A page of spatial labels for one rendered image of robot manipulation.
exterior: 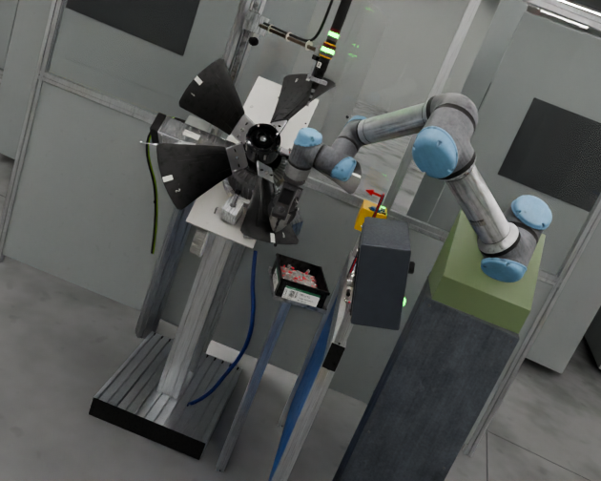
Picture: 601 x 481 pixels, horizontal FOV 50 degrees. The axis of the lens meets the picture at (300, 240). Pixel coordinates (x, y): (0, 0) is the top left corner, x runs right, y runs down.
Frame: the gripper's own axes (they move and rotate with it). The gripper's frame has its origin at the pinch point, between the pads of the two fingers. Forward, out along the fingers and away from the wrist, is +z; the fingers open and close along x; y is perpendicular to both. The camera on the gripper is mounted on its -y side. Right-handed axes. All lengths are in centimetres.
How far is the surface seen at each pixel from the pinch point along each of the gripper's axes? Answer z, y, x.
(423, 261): 41, 81, -63
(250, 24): -32, 79, 43
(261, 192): -6.2, 7.9, 8.8
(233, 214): 9.8, 13.1, 16.5
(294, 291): 10.7, -12.2, -13.3
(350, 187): -14.3, 18.9, -17.4
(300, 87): -29, 47, 12
